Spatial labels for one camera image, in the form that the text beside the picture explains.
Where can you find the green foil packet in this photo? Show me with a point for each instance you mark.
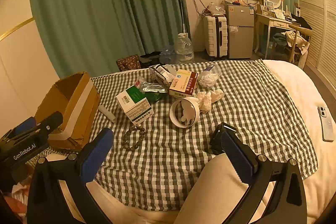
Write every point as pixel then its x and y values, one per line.
pixel 153 97

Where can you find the white tube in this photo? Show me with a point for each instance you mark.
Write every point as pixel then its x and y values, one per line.
pixel 107 113

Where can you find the white tape roll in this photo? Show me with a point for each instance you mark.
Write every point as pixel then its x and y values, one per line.
pixel 172 115

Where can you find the green white medicine box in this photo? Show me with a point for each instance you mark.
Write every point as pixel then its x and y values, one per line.
pixel 136 108

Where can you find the wide green curtain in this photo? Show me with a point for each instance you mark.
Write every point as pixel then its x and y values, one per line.
pixel 92 3

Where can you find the white pole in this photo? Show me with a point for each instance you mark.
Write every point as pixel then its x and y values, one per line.
pixel 183 16

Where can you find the large clear water bottle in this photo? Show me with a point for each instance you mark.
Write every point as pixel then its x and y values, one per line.
pixel 183 48

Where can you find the floral patterned bag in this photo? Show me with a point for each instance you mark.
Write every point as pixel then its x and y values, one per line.
pixel 128 62

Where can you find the white suitcase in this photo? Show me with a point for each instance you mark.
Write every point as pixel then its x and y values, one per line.
pixel 211 35

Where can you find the silver foil packet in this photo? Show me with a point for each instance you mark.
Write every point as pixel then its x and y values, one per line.
pixel 160 74

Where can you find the black bag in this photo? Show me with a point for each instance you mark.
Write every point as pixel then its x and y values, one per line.
pixel 149 58

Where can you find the white louvered wardrobe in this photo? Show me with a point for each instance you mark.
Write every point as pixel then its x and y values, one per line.
pixel 323 29

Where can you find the silver blister pack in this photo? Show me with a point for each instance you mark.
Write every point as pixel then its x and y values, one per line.
pixel 152 87

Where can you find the red white packet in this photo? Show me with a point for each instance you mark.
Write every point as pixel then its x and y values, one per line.
pixel 137 82

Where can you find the black cloth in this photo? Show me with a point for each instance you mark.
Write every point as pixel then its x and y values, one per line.
pixel 302 21

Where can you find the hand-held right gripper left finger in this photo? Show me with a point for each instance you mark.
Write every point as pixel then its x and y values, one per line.
pixel 95 158

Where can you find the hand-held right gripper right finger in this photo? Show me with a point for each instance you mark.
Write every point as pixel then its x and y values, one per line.
pixel 236 158

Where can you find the brown cardboard box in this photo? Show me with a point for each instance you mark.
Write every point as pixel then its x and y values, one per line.
pixel 78 106

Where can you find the crushed blue water bottle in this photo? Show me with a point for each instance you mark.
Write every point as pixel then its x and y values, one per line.
pixel 168 54

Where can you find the orange white medicine box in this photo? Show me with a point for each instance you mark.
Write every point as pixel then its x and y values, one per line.
pixel 182 82

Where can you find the clothes on chair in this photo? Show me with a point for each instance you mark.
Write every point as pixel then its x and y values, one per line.
pixel 294 40

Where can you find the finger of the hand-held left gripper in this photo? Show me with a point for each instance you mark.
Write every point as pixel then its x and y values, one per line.
pixel 52 120
pixel 26 124

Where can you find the wooden chair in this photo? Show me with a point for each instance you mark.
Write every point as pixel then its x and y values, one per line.
pixel 302 29

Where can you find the wooden desk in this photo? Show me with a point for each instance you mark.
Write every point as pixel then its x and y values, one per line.
pixel 270 19

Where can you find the small grey fridge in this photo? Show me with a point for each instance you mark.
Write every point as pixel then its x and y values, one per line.
pixel 240 37

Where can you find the white tissue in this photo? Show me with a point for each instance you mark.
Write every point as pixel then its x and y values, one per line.
pixel 207 99

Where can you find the white smartphone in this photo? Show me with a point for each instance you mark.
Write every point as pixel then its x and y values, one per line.
pixel 326 124

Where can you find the clear plastic bag white contents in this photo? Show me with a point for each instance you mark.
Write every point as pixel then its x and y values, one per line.
pixel 207 79

